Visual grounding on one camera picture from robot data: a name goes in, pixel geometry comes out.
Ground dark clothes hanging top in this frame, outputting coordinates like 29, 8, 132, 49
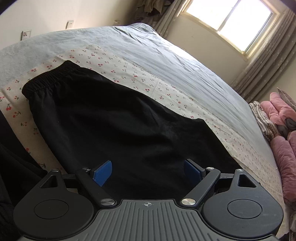
133, 0, 174, 22

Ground black pants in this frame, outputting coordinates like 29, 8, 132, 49
22, 61, 239, 199

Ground window with bright daylight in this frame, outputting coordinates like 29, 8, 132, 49
180, 0, 281, 62

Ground grey curtain right of window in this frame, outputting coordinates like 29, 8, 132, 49
230, 9, 295, 102

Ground white wall socket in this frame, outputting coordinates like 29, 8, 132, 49
66, 20, 74, 30

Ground grey curtain of window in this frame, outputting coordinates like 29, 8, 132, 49
154, 0, 189, 38
230, 9, 295, 102

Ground cherry print white cloth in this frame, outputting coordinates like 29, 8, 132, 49
1, 45, 284, 204

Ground pink quilt pile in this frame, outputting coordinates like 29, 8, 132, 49
260, 91, 295, 206

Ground striped grey folded cloth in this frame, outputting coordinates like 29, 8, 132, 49
249, 101, 279, 142

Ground light blue bed sheet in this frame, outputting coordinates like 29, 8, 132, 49
0, 22, 278, 170

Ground grey curtain left of window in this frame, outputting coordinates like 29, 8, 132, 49
154, 0, 189, 38

